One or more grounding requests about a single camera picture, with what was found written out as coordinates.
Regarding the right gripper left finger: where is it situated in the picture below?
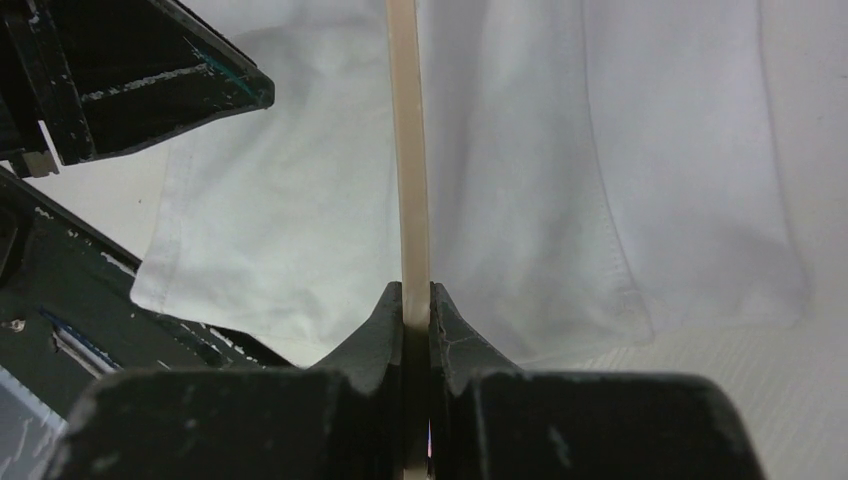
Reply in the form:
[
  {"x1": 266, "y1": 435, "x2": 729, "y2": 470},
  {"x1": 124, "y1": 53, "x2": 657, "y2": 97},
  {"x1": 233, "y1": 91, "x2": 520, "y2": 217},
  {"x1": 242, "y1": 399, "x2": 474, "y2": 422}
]
[{"x1": 44, "y1": 282, "x2": 403, "y2": 479}]

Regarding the white garment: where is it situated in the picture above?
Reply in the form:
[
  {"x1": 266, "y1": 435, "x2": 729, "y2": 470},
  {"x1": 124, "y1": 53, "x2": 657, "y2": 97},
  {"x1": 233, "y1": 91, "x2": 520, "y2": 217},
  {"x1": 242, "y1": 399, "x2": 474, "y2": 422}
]
[{"x1": 130, "y1": 1, "x2": 810, "y2": 366}]

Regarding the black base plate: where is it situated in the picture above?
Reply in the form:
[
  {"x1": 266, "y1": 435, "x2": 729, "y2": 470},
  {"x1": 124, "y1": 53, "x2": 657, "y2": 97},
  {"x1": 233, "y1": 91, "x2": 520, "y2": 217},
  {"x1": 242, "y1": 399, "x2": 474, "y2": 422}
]
[{"x1": 1, "y1": 170, "x2": 288, "y2": 417}]

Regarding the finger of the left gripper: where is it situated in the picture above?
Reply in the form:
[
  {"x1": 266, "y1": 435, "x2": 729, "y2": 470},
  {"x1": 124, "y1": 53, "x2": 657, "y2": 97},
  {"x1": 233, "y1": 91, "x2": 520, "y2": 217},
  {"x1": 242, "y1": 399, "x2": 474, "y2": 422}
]
[{"x1": 1, "y1": 1, "x2": 275, "y2": 165}]

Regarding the wooden hanger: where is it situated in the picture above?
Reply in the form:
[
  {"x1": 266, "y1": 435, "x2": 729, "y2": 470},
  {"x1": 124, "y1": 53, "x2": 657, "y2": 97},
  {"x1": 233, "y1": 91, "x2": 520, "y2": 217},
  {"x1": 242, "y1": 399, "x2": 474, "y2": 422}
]
[{"x1": 385, "y1": 1, "x2": 430, "y2": 479}]

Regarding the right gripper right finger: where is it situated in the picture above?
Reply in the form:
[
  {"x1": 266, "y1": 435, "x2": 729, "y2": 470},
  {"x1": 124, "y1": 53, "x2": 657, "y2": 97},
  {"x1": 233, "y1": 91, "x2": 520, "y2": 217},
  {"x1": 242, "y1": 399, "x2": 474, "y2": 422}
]
[{"x1": 429, "y1": 284, "x2": 765, "y2": 479}]

